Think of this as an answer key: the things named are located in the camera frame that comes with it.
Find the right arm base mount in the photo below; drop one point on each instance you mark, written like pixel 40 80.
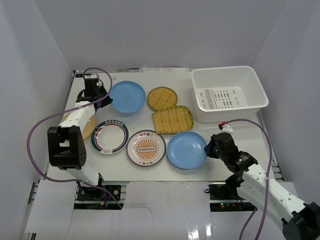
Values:
pixel 224 199

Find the white plate orange sunburst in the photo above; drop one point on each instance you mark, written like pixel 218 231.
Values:
pixel 146 148

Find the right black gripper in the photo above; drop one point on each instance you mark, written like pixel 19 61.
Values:
pixel 208 149

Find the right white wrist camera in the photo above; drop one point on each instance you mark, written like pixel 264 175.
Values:
pixel 224 127

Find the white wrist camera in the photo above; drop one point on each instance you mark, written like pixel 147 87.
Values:
pixel 224 127
pixel 91 76

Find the dark label sticker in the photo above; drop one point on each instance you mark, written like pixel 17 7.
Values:
pixel 79 75

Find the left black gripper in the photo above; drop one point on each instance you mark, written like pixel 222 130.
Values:
pixel 103 97

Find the round woven bamboo tray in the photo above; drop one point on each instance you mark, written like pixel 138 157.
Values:
pixel 161 97

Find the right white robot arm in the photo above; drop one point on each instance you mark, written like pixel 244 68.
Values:
pixel 297 219

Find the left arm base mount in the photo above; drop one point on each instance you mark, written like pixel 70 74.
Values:
pixel 89 198

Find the white paper sheets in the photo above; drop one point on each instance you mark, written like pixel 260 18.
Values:
pixel 164 70

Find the white plastic bin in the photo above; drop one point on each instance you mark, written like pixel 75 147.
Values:
pixel 226 93

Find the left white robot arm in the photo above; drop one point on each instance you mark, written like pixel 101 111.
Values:
pixel 66 147

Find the blue plate with bear print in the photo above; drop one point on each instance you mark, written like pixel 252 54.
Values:
pixel 128 97

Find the plain blue plate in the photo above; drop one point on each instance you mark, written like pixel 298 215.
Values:
pixel 186 150

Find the white plate green red rim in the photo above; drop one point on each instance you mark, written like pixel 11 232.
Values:
pixel 110 137

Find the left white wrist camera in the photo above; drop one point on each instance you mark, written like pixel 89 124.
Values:
pixel 91 76

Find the fan-shaped woven bamboo tray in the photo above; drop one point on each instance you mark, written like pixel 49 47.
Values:
pixel 173 120

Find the yellow plate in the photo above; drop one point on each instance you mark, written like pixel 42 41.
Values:
pixel 89 128

